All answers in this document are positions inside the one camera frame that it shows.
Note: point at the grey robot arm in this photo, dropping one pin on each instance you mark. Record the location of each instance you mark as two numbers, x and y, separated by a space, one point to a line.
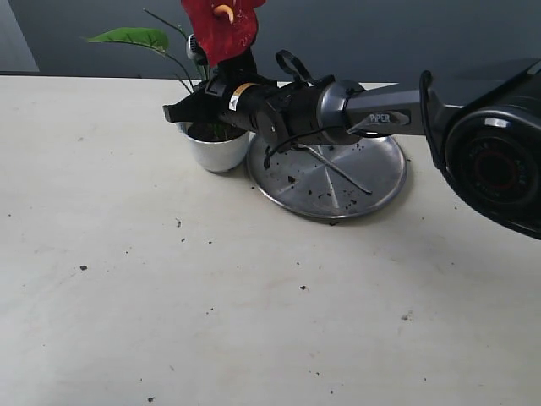
482 127

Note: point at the round steel plate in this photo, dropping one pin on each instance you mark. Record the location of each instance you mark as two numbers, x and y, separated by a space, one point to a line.
303 185

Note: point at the artificial red anthurium plant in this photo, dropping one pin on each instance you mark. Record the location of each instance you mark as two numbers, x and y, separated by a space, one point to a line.
224 29

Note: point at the steel spork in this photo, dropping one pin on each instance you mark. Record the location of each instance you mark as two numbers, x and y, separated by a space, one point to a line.
313 152

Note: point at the white plastic flower pot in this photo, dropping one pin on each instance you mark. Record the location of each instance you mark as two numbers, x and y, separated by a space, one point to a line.
216 155

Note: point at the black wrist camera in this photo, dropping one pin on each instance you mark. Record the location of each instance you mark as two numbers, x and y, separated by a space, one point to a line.
244 62

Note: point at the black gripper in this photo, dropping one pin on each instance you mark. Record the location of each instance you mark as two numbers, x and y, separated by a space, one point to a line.
236 103

